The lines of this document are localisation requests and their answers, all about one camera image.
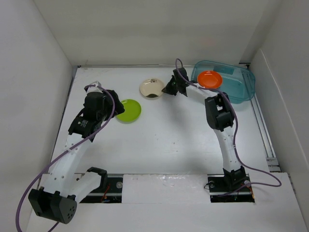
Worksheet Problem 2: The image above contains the cream plate dark smudge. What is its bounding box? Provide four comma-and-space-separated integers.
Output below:
139, 78, 166, 100

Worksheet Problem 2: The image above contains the orange plate front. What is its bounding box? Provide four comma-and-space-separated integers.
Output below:
197, 71, 223, 88

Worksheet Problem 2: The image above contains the green plate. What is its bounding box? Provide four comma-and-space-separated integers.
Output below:
116, 99, 142, 123

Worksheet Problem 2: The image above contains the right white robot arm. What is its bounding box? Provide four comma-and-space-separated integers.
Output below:
162, 67, 247, 192

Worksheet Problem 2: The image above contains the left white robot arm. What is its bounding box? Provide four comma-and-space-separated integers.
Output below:
28, 85, 125, 224

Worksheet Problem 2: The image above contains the teal plastic bin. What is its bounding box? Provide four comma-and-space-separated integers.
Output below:
191, 60, 255, 104

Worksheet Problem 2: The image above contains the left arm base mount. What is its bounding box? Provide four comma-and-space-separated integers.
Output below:
81, 174, 124, 203

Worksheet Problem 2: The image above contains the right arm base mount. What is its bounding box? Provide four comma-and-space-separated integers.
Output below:
204, 174, 255, 203

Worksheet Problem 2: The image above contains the metal side rail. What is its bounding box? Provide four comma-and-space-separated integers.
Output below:
237, 63, 281, 172

